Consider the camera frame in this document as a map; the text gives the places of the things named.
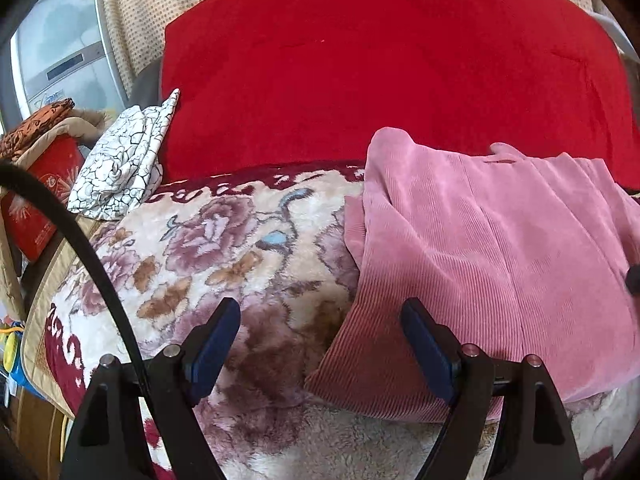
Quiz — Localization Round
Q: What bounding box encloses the red sofa cover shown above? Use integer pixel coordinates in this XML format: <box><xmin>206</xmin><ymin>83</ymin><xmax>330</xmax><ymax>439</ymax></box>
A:
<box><xmin>159</xmin><ymin>0</ymin><xmax>640</xmax><ymax>193</ymax></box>

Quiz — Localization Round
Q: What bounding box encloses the black cable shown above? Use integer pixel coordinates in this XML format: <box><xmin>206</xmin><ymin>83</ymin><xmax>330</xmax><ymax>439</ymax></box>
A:
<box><xmin>0</xmin><ymin>161</ymin><xmax>151</xmax><ymax>401</ymax></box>

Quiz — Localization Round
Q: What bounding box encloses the floral plush blanket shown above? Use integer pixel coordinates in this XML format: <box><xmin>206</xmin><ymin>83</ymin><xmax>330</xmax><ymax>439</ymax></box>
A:
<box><xmin>20</xmin><ymin>160</ymin><xmax>640</xmax><ymax>480</ymax></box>

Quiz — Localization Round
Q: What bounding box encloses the pink corduroy jacket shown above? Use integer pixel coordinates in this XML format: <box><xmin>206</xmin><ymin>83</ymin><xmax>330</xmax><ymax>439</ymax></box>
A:
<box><xmin>305</xmin><ymin>127</ymin><xmax>640</xmax><ymax>423</ymax></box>

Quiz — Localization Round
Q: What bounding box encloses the white black-patterned cloth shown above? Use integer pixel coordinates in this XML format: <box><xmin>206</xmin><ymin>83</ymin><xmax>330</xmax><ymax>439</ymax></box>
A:
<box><xmin>66</xmin><ymin>88</ymin><xmax>181</xmax><ymax>221</ymax></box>

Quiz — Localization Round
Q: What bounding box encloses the orange black patterned cloth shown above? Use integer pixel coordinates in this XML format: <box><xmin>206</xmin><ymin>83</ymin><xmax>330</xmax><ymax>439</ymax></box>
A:
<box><xmin>0</xmin><ymin>98</ymin><xmax>76</xmax><ymax>161</ymax></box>

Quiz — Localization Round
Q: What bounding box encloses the red cardboard box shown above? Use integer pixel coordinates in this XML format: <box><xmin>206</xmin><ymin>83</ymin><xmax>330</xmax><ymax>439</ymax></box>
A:
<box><xmin>0</xmin><ymin>135</ymin><xmax>86</xmax><ymax>263</ymax></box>

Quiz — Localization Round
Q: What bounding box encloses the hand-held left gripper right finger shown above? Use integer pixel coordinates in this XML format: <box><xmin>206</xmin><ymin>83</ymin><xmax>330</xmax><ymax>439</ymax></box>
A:
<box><xmin>400</xmin><ymin>297</ymin><xmax>586</xmax><ymax>480</ymax></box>

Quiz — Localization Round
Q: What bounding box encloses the silver refrigerator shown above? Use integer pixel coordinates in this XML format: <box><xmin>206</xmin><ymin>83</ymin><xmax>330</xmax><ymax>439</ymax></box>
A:
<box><xmin>10</xmin><ymin>0</ymin><xmax>131</xmax><ymax>126</ymax></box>

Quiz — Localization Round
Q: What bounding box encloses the blue yellow plastic object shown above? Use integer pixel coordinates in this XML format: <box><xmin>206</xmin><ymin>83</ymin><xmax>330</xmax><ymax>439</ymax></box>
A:
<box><xmin>0</xmin><ymin>317</ymin><xmax>31</xmax><ymax>406</ymax></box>

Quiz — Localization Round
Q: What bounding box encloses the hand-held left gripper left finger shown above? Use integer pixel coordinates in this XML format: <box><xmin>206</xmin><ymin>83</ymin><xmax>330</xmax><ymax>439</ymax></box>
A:
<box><xmin>59</xmin><ymin>297</ymin><xmax>242</xmax><ymax>480</ymax></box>

